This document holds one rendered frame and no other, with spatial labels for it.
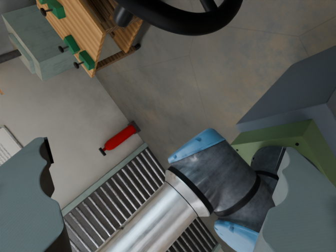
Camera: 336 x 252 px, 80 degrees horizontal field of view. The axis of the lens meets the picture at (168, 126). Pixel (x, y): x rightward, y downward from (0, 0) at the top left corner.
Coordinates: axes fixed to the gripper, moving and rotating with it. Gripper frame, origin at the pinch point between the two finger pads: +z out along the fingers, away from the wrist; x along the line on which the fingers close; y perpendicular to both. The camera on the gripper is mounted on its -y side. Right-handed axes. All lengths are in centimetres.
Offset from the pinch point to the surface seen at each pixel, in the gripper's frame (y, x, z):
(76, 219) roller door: 214, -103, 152
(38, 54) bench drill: 26, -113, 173
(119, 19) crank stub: -5.9, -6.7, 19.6
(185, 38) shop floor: 6, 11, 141
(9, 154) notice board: 137, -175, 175
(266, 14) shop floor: -10, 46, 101
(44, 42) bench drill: 17, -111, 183
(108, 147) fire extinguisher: 147, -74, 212
